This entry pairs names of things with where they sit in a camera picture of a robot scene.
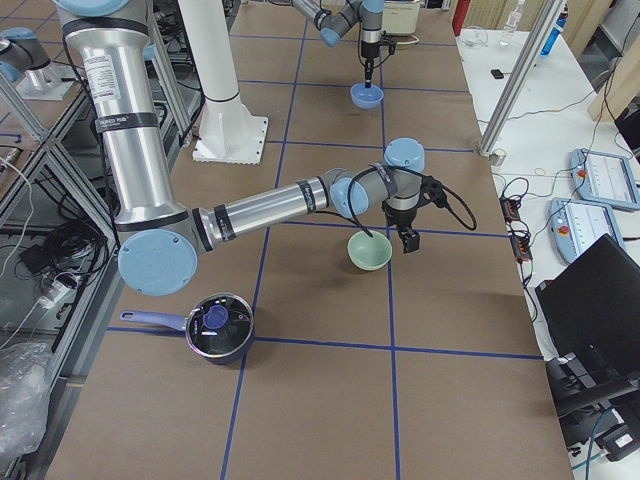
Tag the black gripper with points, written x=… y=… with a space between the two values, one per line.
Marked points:
x=368 y=51
x=401 y=218

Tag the blue bowl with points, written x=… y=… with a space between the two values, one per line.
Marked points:
x=366 y=96

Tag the green bowl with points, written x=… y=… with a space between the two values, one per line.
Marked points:
x=369 y=252

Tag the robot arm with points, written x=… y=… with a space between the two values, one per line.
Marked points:
x=366 y=14
x=161 y=239

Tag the small black box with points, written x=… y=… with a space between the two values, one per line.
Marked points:
x=497 y=74

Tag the clear plastic bottle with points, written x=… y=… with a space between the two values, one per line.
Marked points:
x=511 y=24

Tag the near blue teach pendant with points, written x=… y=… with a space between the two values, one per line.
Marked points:
x=577 y=224

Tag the blue teach pendant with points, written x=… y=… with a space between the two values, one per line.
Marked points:
x=605 y=178
x=577 y=224

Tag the blue water bottle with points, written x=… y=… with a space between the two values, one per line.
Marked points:
x=556 y=31

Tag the black laptop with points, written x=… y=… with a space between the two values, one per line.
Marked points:
x=595 y=302

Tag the far blue teach pendant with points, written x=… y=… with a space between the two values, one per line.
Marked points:
x=605 y=178

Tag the blue saucepan with lid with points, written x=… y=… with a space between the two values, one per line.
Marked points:
x=220 y=328

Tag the crumpled plastic bag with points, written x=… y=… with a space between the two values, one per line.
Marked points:
x=25 y=396

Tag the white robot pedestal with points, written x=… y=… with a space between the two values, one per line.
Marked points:
x=228 y=132

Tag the aluminium frame post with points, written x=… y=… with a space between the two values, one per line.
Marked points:
x=545 y=21

